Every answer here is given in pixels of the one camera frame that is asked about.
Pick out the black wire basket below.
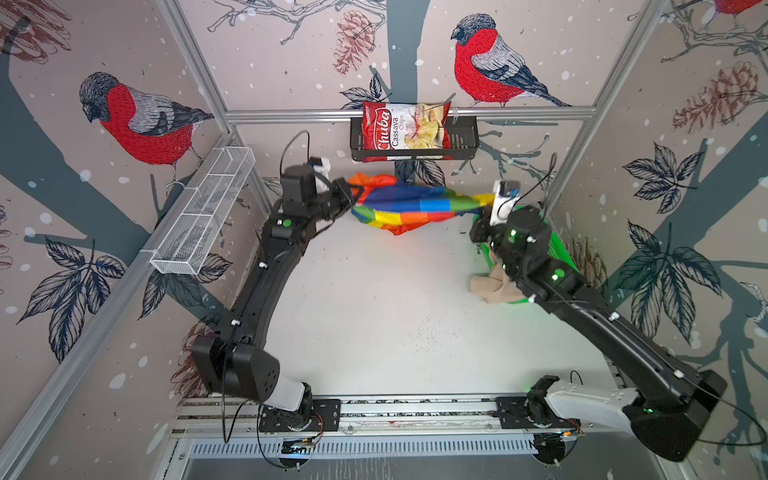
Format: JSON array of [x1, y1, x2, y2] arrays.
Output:
[[349, 116, 479, 163]]

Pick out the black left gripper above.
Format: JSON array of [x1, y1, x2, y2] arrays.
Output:
[[306, 184, 363, 231]]

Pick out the aluminium horizontal frame bar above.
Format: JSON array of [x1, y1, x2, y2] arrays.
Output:
[[225, 106, 597, 125]]

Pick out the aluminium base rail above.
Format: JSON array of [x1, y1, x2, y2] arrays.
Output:
[[170, 386, 639, 437]]

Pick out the red cassava chips bag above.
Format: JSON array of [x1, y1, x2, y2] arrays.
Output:
[[362, 102, 451, 162]]

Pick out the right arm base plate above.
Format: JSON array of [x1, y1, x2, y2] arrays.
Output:
[[493, 395, 581, 430]]

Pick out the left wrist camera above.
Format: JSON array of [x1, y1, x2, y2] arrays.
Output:
[[308, 157, 331, 194]]

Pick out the green plastic tray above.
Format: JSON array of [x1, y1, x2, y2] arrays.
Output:
[[478, 206, 578, 309]]

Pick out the white wire mesh shelf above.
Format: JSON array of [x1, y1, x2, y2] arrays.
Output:
[[150, 146, 255, 275]]

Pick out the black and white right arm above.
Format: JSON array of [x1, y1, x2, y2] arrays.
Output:
[[470, 206, 727, 462]]

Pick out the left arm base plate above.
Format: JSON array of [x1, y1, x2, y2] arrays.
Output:
[[258, 399, 341, 433]]

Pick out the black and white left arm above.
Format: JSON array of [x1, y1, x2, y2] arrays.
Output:
[[191, 157, 356, 430]]

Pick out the rainbow striped shorts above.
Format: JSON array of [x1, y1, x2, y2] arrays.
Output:
[[348, 174, 494, 235]]

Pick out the beige shorts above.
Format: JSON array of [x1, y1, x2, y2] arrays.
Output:
[[469, 250, 529, 304]]

